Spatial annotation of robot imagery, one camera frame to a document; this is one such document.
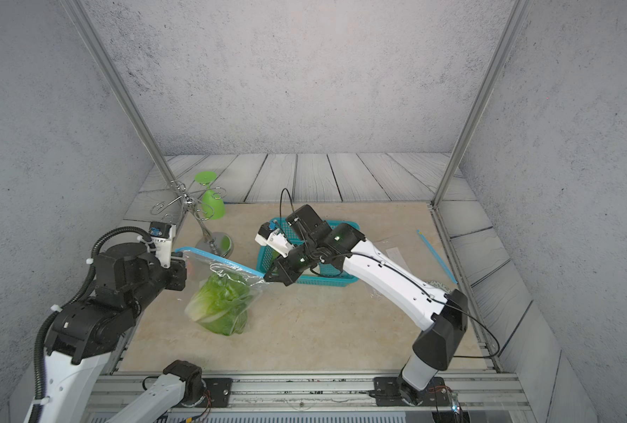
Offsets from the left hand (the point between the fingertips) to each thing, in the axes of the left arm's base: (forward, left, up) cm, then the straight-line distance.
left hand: (185, 252), depth 64 cm
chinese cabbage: (-7, -6, -10) cm, 14 cm away
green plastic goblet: (+32, +6, -15) cm, 36 cm away
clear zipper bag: (-2, -4, -3) cm, 5 cm away
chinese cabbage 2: (-9, -7, -21) cm, 24 cm away
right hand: (-4, -20, -6) cm, 21 cm away
